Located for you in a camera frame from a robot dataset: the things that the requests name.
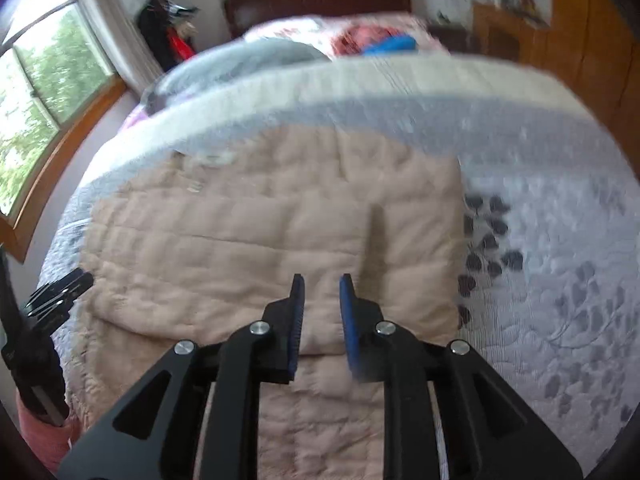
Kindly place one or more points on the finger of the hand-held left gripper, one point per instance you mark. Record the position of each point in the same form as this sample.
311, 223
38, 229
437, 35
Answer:
52, 310
70, 282

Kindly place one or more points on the beige quilted down jacket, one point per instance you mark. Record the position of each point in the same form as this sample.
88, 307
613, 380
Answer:
225, 240

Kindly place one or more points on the red patterned cloth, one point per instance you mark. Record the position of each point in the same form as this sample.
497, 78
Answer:
352, 40

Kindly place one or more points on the cluster of small bottles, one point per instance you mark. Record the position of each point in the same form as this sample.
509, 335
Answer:
520, 2

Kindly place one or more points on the blue cloth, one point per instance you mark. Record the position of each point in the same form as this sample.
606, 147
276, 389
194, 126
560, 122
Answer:
395, 44

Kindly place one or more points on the pink cloth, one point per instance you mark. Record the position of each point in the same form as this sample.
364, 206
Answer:
40, 435

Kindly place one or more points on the black hanging coat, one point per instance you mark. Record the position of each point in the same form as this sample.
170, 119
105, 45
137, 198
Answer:
152, 40

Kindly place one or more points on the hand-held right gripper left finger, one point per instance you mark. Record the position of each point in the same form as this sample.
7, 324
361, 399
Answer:
298, 310

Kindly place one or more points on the grey leaf-print quilted bedspread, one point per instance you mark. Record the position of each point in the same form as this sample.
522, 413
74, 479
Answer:
550, 260

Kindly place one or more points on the black and white hanging bag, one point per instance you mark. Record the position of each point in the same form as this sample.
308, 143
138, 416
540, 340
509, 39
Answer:
177, 10

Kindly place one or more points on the large wooden-framed window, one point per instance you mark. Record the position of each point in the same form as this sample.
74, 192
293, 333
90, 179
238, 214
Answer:
60, 60

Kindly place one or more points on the red hanging garment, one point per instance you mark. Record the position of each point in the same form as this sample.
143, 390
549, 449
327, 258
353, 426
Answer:
181, 45

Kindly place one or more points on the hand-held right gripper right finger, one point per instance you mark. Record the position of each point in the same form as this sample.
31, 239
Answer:
347, 320

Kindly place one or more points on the plain beige curtain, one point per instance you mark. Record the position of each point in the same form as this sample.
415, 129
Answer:
112, 20

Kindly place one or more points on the light wooden wardrobe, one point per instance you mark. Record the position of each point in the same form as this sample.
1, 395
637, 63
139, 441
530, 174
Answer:
590, 50

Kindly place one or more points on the dark wooden nightstand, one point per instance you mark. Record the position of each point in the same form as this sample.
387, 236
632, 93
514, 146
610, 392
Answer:
450, 39

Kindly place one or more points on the light wooden desk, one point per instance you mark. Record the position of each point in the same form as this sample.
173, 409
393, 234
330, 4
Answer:
505, 35

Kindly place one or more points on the grey pillow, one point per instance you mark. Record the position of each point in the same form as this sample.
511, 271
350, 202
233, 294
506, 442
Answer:
240, 60

